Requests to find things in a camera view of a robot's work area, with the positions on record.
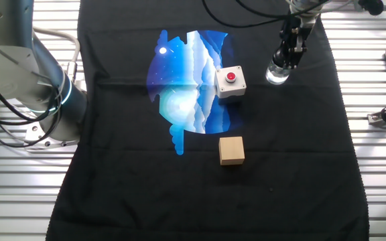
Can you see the black cloth with blue print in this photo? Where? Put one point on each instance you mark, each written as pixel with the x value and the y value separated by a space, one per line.
pixel 146 201

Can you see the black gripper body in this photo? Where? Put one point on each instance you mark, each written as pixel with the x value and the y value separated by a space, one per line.
pixel 295 33

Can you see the grey box with red button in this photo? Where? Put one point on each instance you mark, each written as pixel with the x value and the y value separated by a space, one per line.
pixel 238 83

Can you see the wrist camera with silver bracket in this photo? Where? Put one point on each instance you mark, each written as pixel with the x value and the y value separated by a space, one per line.
pixel 372 5

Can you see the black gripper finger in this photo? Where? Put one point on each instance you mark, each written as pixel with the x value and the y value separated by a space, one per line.
pixel 297 59
pixel 280 57

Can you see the clear glass jar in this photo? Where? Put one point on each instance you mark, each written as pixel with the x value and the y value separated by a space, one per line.
pixel 275 77

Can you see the wooden cube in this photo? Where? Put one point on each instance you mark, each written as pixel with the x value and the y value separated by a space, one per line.
pixel 231 150

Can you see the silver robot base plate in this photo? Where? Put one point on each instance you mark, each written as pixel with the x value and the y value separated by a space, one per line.
pixel 39 135

